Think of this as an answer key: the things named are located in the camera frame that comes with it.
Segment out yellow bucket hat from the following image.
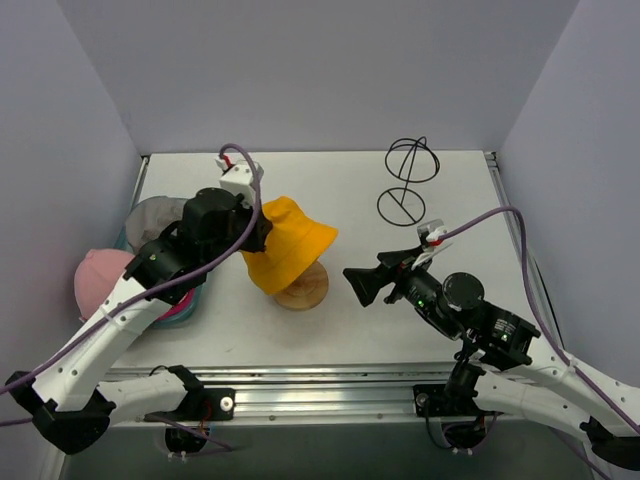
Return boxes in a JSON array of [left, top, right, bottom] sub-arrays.
[[241, 196, 339, 295]]

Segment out grey bucket hat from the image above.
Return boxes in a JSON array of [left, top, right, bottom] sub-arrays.
[[124, 196, 186, 254]]

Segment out light pink baseball cap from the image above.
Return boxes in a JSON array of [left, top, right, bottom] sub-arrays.
[[74, 249, 134, 322]]

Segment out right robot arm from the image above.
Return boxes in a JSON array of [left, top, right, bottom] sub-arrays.
[[343, 247, 639, 471]]

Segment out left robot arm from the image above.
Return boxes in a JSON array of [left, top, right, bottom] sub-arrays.
[[1, 187, 271, 455]]

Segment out wooden hat stand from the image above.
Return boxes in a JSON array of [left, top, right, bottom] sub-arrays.
[[273, 261, 329, 312]]

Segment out magenta baseball cap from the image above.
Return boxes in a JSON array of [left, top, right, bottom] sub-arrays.
[[156, 292, 194, 322]]

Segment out teal plastic tray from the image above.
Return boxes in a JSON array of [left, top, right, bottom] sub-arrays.
[[114, 227, 204, 329]]

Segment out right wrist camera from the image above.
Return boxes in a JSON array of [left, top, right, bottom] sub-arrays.
[[411, 219, 451, 270]]

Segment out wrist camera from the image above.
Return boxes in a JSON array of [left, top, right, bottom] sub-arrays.
[[216, 156, 255, 202], [411, 219, 451, 270]]

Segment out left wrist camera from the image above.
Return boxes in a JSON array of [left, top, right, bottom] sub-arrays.
[[216, 156, 255, 202]]

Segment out black wire hat stand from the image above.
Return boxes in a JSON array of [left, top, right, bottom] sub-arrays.
[[376, 135, 442, 228]]

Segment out aluminium front rail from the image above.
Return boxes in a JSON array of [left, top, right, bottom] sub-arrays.
[[89, 363, 596, 426]]

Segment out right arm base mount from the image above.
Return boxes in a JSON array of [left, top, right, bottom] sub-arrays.
[[412, 363, 503, 456]]

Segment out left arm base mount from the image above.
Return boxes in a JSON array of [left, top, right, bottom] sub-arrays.
[[162, 387, 236, 454]]

